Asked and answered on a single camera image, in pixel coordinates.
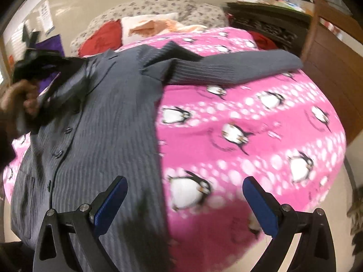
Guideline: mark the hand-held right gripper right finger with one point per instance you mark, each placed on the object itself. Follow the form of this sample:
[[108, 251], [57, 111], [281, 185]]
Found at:
[[260, 207]]

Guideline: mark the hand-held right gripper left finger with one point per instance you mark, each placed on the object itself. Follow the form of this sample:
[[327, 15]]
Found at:
[[111, 204]]

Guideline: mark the grey striped suit jacket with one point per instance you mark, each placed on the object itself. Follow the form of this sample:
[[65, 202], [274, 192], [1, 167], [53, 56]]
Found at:
[[99, 147]]

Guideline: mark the person's left hand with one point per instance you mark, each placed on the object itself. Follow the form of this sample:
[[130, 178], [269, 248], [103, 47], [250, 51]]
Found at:
[[19, 96]]

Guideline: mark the purple bag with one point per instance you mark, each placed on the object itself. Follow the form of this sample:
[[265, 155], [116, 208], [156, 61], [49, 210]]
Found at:
[[48, 44]]

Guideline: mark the black cloth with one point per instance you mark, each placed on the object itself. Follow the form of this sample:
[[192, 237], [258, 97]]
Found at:
[[29, 35]]

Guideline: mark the window with lattice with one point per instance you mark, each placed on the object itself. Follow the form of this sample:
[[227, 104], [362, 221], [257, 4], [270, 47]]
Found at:
[[7, 51]]

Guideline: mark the red pillow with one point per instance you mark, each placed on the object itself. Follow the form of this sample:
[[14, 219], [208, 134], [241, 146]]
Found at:
[[100, 39]]

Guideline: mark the pink penguin blanket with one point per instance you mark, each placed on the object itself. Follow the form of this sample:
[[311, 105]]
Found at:
[[241, 110]]

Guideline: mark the white pillow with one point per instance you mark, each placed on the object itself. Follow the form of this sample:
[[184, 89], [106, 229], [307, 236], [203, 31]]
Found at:
[[132, 24]]

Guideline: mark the brown wooden headboard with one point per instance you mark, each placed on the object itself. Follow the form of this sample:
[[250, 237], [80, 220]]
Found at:
[[331, 62]]

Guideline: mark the dark red cloth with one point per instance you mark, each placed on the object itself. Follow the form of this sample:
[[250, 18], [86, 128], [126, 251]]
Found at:
[[262, 41]]

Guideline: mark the dark wooden cabinet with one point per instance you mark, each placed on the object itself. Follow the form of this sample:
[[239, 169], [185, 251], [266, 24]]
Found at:
[[269, 25]]

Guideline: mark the clutter on cabinet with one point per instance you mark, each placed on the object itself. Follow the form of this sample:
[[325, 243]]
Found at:
[[280, 1]]

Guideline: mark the white wall calendar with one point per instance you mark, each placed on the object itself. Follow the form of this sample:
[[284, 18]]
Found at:
[[46, 15]]

